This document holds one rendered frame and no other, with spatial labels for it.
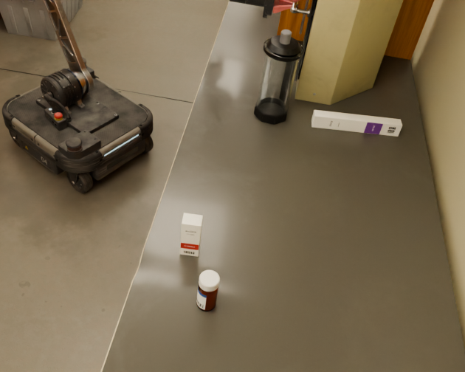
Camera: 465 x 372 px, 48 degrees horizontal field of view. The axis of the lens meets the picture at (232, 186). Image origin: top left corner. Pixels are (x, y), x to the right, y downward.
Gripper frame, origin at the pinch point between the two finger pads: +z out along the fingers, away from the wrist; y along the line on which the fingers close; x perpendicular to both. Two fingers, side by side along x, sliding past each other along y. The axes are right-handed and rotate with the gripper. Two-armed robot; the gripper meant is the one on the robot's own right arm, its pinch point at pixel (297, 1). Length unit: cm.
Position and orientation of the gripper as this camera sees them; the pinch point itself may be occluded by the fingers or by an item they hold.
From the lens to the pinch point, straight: 163.0
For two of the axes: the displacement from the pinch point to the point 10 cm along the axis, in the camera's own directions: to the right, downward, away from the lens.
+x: 1.2, -6.9, 7.2
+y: 1.1, -7.1, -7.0
